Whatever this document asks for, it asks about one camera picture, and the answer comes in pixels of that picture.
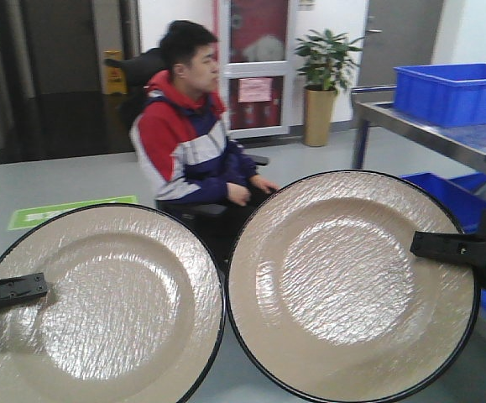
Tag fire hose cabinet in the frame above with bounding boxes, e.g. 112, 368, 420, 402
213, 1, 295, 139

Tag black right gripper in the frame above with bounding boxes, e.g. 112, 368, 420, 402
410, 210, 486, 290

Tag yellow wet floor sign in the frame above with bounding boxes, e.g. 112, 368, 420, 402
103, 50, 128, 95

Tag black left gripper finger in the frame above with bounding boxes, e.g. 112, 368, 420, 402
0, 273, 49, 308

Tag potted plant gold pot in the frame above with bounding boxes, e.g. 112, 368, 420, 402
295, 29, 363, 147

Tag steel table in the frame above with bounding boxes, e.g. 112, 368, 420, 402
350, 85, 486, 175

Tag blue bin under table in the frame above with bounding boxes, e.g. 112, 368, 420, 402
404, 173, 486, 310

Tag seated man in hoodie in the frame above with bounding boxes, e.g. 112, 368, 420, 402
129, 20, 279, 266

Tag green floor sticker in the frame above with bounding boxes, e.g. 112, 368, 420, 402
8, 195, 138, 231

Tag blue bin on table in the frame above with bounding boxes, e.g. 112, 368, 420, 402
394, 63, 486, 128

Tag beige textured plate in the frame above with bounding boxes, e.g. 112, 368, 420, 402
0, 203, 225, 402
227, 170, 480, 402

